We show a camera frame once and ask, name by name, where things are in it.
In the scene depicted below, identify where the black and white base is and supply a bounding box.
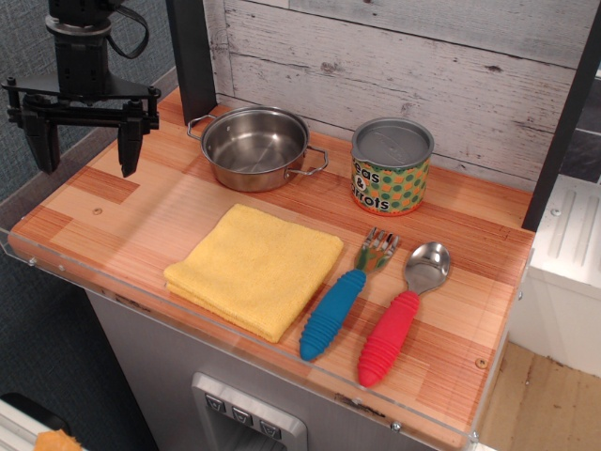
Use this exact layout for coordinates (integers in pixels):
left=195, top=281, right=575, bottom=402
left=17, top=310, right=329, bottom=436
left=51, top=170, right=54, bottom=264
left=1, top=393, right=70, bottom=450

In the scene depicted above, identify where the grey toy fridge cabinet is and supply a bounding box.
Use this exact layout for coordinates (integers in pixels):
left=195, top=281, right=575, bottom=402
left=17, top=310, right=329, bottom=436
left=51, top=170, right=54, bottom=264
left=88, top=292, right=478, bottom=450

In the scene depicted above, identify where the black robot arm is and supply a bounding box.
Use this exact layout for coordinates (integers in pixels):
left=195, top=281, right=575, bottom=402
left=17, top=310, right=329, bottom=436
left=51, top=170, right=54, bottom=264
left=2, top=1, right=161, bottom=177

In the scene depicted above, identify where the yellow folded rag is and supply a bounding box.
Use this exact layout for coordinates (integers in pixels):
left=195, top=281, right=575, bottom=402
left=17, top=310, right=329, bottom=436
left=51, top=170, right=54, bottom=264
left=163, top=204, right=344, bottom=343

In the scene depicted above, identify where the dark right frame post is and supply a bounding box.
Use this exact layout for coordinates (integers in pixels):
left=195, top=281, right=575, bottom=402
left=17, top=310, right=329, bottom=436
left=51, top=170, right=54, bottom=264
left=522, top=2, right=600, bottom=232

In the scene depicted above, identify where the clear acrylic edge guard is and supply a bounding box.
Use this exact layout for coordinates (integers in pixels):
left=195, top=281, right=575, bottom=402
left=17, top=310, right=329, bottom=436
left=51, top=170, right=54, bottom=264
left=1, top=93, right=533, bottom=450

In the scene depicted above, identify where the black cable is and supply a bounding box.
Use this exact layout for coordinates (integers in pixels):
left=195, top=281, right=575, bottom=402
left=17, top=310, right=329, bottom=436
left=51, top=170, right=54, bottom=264
left=107, top=0, right=150, bottom=60

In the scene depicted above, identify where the silver steel pan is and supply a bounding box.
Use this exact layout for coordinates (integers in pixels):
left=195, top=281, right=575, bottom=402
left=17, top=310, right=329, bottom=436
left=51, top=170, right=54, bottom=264
left=187, top=106, right=329, bottom=193

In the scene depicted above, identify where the silver dispenser panel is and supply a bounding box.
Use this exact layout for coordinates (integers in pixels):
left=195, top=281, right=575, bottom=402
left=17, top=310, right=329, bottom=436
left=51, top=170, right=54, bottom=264
left=192, top=372, right=308, bottom=451

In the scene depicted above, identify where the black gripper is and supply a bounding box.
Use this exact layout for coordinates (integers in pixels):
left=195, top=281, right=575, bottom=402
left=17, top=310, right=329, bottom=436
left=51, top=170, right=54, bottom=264
left=2, top=42, right=161, bottom=178

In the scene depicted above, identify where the peas and carrots can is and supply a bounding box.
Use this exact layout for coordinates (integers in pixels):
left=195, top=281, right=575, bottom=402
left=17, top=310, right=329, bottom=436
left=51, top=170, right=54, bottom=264
left=351, top=117, right=435, bottom=217

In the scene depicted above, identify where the orange object bottom corner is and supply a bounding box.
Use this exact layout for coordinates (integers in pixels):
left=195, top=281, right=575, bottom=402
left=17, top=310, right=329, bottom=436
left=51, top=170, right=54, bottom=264
left=33, top=429, right=84, bottom=451

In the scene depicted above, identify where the red handled spoon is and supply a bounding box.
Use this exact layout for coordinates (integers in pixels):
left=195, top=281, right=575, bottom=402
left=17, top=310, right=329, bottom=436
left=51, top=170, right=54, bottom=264
left=357, top=241, right=451, bottom=387

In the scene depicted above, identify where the blue handled fork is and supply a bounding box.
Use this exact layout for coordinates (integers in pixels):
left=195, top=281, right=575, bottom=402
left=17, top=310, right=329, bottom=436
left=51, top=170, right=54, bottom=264
left=300, top=227, right=400, bottom=361

